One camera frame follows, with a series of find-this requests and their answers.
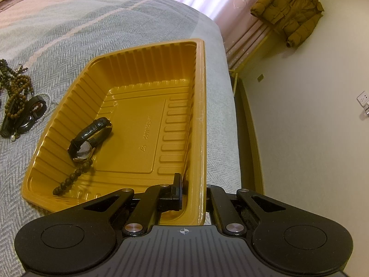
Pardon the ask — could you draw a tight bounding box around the brown wooden bead bracelet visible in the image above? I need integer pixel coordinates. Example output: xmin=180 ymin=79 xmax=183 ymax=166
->
xmin=52 ymin=159 xmax=95 ymax=196

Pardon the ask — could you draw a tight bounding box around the yellow plastic tray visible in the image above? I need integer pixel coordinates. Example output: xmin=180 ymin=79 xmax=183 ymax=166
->
xmin=21 ymin=39 xmax=206 ymax=226

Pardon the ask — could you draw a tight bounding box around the dark long bead necklace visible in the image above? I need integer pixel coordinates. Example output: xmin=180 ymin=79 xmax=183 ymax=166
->
xmin=0 ymin=58 xmax=23 ymax=105

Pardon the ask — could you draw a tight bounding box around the grey herringbone bed blanket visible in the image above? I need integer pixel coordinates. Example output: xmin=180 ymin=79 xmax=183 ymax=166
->
xmin=0 ymin=0 xmax=241 ymax=277

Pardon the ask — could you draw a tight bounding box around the brown puffer jacket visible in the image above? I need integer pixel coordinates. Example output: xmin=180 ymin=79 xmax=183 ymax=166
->
xmin=250 ymin=0 xmax=324 ymax=48

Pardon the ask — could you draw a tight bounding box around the white wall socket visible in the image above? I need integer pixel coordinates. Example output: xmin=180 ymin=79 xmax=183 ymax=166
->
xmin=357 ymin=91 xmax=369 ymax=108

